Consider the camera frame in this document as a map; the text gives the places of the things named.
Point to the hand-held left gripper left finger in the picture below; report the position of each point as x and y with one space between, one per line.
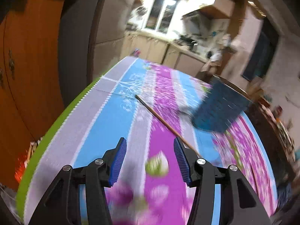
117 165

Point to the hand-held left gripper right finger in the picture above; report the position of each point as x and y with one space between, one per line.
183 163

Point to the wooden chopstick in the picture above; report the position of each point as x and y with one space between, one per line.
164 122

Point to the blue plastic utensil basket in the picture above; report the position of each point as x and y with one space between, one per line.
220 107

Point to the striped floral tablecloth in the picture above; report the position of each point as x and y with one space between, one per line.
93 131

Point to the orange plastic bag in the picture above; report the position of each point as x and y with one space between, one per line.
22 168

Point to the hanging bag of goods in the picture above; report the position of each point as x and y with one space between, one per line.
214 59

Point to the kitchen counter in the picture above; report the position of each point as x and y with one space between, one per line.
159 51

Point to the orange wooden cabinet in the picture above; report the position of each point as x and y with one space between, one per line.
32 63

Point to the dark window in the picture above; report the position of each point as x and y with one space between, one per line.
260 54

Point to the grey refrigerator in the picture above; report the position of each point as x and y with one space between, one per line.
100 28

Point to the range hood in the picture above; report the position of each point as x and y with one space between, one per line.
196 15

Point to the kitchen window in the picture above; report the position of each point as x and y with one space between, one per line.
160 13

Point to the kitchen wall cabinet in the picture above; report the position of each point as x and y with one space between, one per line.
213 1

